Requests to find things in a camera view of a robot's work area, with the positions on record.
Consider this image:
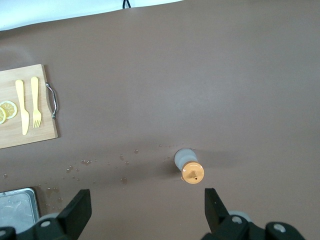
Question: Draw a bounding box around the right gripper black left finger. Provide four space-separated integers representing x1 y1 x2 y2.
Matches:
0 188 92 240

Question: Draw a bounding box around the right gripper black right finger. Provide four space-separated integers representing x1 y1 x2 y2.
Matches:
201 187 305 240

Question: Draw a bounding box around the translucent squeeze bottle orange cap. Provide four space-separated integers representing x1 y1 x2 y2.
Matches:
173 147 205 185

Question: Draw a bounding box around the steel digital kitchen scale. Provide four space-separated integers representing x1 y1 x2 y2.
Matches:
0 187 41 235

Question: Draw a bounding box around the yellow plastic knife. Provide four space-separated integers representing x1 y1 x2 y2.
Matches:
15 79 30 136

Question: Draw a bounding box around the yellow plastic fork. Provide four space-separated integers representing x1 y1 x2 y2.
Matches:
30 76 43 129

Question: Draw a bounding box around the brown table mat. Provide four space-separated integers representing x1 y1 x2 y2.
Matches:
0 0 320 240

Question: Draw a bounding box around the wooden cutting board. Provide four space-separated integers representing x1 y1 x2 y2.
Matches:
0 63 59 150

